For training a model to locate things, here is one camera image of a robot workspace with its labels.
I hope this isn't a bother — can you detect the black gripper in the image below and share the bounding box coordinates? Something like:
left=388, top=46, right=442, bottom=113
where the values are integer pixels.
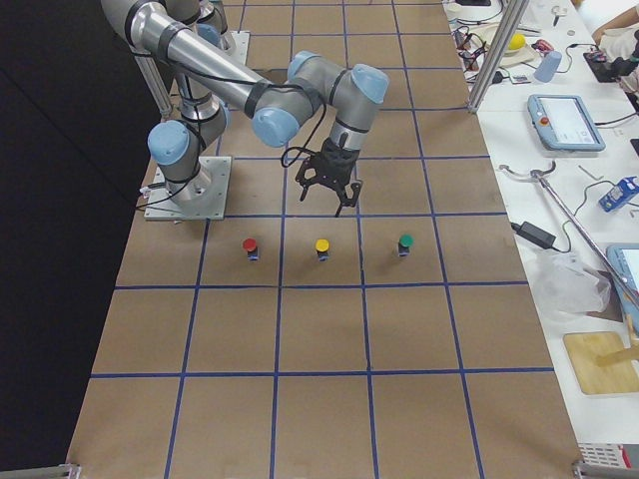
left=296, top=139, right=362, bottom=218

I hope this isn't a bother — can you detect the yellow push button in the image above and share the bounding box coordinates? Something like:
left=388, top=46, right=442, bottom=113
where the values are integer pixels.
left=315, top=239, right=330, bottom=261

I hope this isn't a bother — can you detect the green push button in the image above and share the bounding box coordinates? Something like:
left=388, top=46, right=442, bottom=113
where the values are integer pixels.
left=397, top=234, right=414, bottom=257

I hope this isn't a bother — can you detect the red push button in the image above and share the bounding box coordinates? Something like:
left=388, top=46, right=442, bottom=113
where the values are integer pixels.
left=242, top=238, right=260, bottom=261

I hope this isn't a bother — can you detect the black power adapter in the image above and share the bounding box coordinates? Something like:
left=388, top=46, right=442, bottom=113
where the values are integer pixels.
left=517, top=222, right=556, bottom=249

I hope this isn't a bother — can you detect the metal reacher stick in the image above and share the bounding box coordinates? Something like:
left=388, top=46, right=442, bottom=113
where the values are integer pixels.
left=498, top=160, right=638, bottom=306

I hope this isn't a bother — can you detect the yellow lemon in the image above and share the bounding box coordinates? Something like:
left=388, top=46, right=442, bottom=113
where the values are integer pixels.
left=507, top=33, right=526, bottom=52

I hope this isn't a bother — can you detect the beige tray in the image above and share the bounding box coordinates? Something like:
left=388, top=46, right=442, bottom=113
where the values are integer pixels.
left=469, top=23, right=539, bottom=67

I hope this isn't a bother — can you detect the blue teach pendant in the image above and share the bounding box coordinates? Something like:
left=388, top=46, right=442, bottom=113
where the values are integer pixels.
left=527, top=95, right=606, bottom=153
left=606, top=243, right=638, bottom=305

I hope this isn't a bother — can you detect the blue plastic cup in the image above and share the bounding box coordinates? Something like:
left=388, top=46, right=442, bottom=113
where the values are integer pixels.
left=533, top=50, right=563, bottom=83

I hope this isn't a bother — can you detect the clear plastic bag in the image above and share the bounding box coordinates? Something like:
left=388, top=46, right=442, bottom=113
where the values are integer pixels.
left=530, top=251, right=611, bottom=314

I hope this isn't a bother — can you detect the wooden cutting board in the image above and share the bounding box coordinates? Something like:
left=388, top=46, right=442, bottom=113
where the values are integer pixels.
left=563, top=331, right=638, bottom=395

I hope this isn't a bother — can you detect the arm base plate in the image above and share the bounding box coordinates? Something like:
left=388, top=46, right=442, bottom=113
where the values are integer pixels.
left=221, top=30, right=251, bottom=65
left=144, top=156, right=233, bottom=221

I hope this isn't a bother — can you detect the aluminium frame post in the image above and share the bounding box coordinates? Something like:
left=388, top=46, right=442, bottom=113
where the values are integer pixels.
left=467, top=0, right=529, bottom=114

